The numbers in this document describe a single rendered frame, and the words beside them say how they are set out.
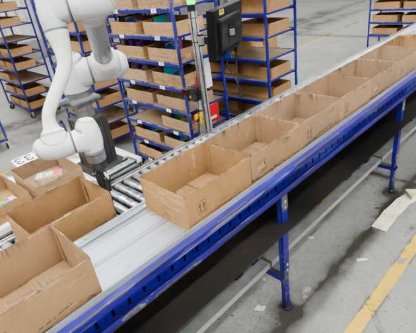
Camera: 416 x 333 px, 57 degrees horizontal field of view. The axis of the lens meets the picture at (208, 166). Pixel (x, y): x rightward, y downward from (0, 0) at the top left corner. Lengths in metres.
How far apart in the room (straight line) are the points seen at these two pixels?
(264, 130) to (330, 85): 0.79
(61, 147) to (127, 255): 0.57
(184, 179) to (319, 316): 1.11
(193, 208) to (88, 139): 0.58
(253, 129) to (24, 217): 1.25
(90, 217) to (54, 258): 0.34
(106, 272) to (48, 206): 0.70
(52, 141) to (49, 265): 0.53
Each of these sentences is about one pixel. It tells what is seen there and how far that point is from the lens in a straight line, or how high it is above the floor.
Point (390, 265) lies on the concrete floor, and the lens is 2.72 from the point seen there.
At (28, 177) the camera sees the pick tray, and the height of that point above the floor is 0.76.
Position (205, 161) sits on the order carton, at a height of 0.95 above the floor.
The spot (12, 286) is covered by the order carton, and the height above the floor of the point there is 0.90.
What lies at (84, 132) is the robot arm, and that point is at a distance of 1.76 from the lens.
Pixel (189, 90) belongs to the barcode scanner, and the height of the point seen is 1.08.
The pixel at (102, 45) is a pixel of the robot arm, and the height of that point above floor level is 1.50.
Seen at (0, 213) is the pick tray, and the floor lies 0.82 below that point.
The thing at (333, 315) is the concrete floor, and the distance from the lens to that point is 2.38.
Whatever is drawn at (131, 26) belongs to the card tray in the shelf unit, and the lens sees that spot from 3.44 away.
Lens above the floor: 1.82
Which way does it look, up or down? 28 degrees down
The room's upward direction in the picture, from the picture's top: 8 degrees counter-clockwise
